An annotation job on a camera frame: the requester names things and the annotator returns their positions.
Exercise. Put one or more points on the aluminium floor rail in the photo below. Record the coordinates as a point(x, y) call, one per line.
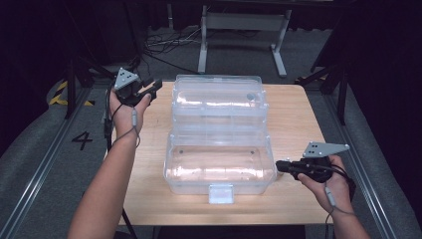
point(36, 179)
point(361, 166)

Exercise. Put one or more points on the clear plastic storage box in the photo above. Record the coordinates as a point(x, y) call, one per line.
point(219, 139)

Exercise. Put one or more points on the grey metal table frame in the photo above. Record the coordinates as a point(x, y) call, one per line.
point(244, 21)

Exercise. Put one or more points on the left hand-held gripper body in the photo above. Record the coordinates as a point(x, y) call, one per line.
point(127, 87)

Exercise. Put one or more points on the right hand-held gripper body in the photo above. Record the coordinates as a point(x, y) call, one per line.
point(315, 166)

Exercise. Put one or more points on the person's left hand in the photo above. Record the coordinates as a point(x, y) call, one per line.
point(124, 116)

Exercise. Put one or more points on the yellow black hazard tape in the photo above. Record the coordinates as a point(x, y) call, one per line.
point(59, 96)

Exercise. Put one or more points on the black tripod stand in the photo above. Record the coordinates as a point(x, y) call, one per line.
point(341, 89)
point(71, 86)

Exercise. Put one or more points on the white dropper bottle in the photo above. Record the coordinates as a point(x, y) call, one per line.
point(288, 159)

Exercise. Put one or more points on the person's right hand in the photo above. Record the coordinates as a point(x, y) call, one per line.
point(335, 191)

